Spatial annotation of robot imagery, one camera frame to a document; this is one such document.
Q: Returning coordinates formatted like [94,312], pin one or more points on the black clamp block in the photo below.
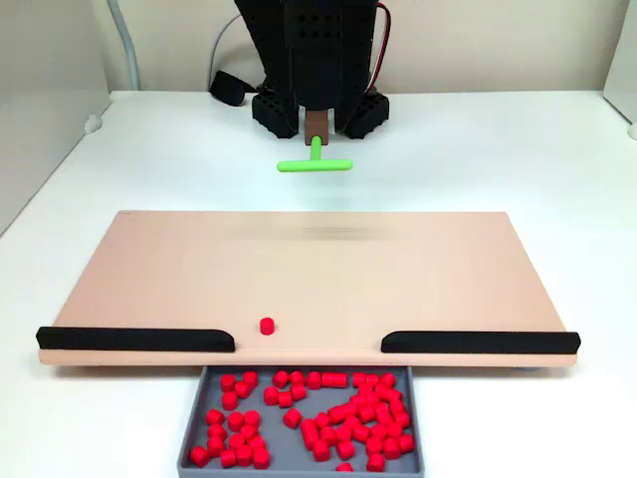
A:
[226,87]

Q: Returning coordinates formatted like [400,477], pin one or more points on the peach flat board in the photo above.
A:
[298,279]

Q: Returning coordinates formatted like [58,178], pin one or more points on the small white foot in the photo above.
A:
[92,123]
[633,130]

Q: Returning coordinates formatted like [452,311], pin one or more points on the grey shallow tray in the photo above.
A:
[281,443]

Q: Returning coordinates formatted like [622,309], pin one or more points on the black foam edge rail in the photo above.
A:
[478,342]
[134,339]

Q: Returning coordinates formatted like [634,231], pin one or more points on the green T pusher brown block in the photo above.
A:
[316,167]

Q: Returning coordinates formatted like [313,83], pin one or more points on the red cylindrical granule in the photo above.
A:
[228,458]
[271,396]
[391,448]
[344,467]
[297,377]
[406,443]
[321,450]
[237,440]
[284,399]
[228,382]
[256,442]
[313,380]
[244,455]
[230,400]
[215,444]
[252,418]
[291,417]
[249,431]
[261,457]
[375,462]
[215,417]
[217,431]
[243,389]
[235,421]
[298,392]
[344,449]
[280,378]
[267,326]
[250,378]
[199,455]

